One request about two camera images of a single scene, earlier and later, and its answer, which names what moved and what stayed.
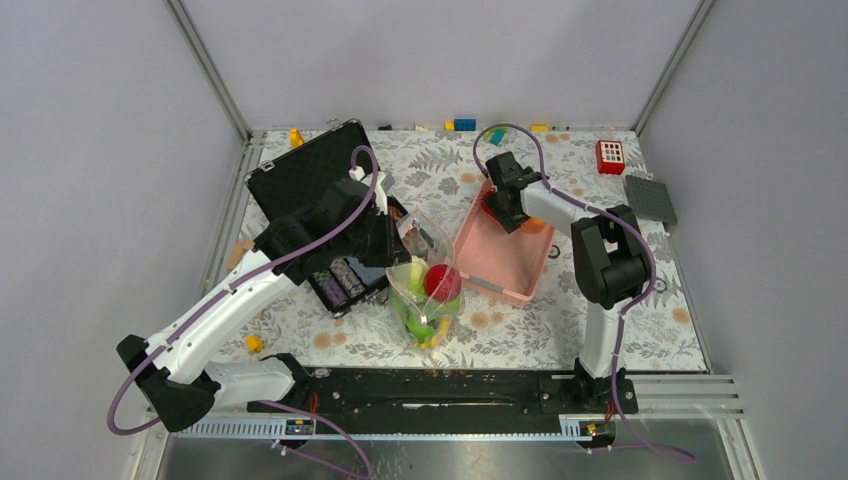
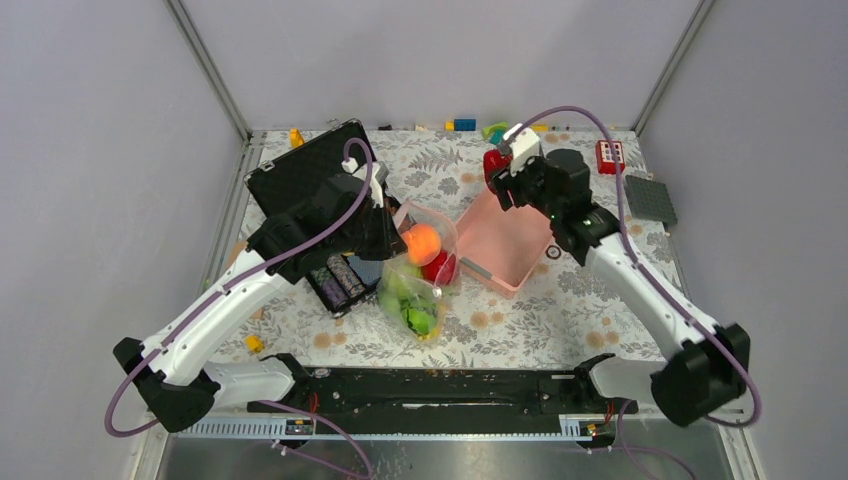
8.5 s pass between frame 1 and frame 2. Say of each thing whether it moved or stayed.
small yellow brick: stayed
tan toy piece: stayed
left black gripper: stayed
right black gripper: moved
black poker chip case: stayed
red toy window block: stayed
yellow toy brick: stayed
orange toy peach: moved
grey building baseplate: stayed
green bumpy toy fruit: moved
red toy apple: moved
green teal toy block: stayed
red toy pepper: moved
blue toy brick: stayed
